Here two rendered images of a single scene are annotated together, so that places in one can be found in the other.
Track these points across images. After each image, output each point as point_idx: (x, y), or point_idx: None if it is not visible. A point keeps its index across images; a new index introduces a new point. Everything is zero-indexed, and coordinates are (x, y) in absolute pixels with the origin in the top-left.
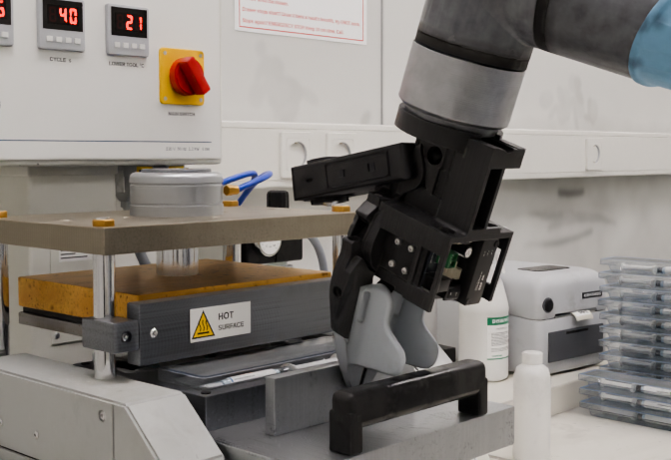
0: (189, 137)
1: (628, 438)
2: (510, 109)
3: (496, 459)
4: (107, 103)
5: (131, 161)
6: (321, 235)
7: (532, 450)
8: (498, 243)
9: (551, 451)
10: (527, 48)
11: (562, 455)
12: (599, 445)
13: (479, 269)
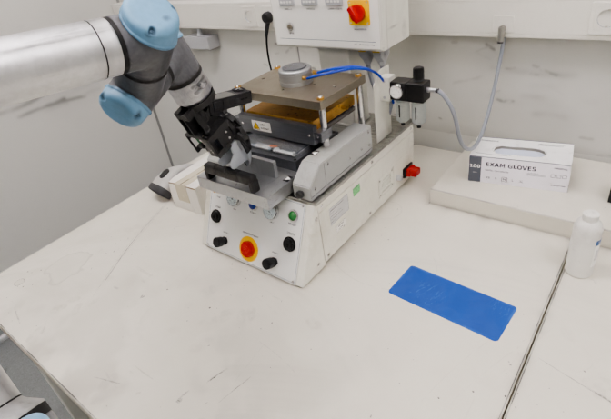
0: (364, 39)
1: None
2: (181, 101)
3: (563, 256)
4: (328, 24)
5: (341, 48)
6: (302, 107)
7: (566, 264)
8: (206, 142)
9: (605, 279)
10: None
11: (599, 284)
12: None
13: (207, 147)
